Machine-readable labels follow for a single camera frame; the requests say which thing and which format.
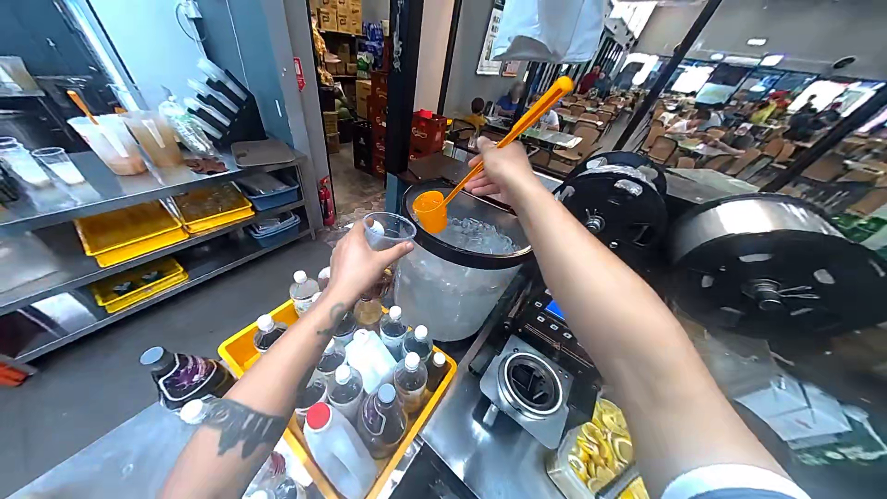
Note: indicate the person's right hand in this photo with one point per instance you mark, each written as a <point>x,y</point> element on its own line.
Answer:
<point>509,165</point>

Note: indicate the person's left hand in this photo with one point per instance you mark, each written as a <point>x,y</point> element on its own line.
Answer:
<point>355,265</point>

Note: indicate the person's left thumb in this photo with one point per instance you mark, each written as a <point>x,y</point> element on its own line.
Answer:
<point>396,254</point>

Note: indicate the person's right fingers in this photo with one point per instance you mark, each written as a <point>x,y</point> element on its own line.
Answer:
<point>479,183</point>

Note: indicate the person's left fingers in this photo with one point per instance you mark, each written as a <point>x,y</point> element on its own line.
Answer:
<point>357,231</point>

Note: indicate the person's right thumb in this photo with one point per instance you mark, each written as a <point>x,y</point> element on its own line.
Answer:
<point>485,145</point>

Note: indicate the clear plastic cup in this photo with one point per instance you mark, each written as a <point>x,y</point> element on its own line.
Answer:
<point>388,233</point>

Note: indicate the orange plastic ladle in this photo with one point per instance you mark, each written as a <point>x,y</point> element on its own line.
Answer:
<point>532,115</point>

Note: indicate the person's left forearm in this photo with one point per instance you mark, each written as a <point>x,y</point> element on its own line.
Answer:
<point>274,378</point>

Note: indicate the person's right forearm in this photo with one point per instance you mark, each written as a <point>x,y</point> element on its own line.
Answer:
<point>623,319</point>

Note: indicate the red fire extinguisher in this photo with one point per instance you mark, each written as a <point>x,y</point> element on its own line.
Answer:
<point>326,202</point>

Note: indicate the pile of ice cubes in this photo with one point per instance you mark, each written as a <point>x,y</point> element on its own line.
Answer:
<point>481,236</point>

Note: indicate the stack of red crates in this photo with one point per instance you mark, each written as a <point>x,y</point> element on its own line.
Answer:
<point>427,134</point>

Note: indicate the translucent bucket with black rim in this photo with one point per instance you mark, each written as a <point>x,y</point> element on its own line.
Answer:
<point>447,294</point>

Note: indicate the white plastic jug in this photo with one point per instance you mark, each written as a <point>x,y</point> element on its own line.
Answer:
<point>372,359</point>

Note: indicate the group of white-capped bottles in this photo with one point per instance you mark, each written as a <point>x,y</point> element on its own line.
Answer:
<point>410,378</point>

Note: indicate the white hanging bag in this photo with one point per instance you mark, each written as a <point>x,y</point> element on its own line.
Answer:
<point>551,29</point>

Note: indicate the black film reel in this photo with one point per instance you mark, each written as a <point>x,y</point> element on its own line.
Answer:
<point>617,197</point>

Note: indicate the steel shelf unit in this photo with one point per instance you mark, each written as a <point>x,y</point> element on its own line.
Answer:
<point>201,181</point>

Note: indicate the blue-capped bottle with purple label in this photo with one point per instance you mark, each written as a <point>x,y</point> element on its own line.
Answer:
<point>383,420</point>

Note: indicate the silver cup holder plate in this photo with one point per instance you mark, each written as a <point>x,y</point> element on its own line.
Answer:
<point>490,392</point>

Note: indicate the group of tables and chairs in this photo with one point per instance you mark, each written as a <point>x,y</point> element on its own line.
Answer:
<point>672,149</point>

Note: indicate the storage shelf with cartons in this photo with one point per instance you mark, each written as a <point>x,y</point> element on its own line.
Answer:
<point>341,21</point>

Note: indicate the white jug with red cap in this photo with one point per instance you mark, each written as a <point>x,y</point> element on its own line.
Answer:
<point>339,450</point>

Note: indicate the yellow plastic crate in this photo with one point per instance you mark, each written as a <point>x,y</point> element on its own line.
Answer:
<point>396,466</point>

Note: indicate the large dark purple-label bottle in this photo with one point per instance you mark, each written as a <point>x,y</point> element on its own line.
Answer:
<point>189,378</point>

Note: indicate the white bottle cap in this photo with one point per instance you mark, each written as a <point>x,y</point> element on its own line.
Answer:
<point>192,411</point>

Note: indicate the silver film roll, black disc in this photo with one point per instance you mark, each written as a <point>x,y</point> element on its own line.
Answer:
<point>734,263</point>

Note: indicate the clear container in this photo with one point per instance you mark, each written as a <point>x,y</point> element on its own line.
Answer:
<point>560,475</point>

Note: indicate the pile of lemon slices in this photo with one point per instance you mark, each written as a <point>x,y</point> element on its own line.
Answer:
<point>601,443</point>

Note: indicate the metal tongs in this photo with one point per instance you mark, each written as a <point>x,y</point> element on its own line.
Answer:
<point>619,482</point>

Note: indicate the white packets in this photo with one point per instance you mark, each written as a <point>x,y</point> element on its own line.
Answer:
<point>797,410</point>

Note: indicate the black post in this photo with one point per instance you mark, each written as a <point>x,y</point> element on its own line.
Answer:
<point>403,83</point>

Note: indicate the white wall poster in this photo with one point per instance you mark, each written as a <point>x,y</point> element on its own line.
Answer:
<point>490,41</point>

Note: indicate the red wall sign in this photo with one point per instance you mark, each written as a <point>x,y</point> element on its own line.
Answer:
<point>299,74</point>

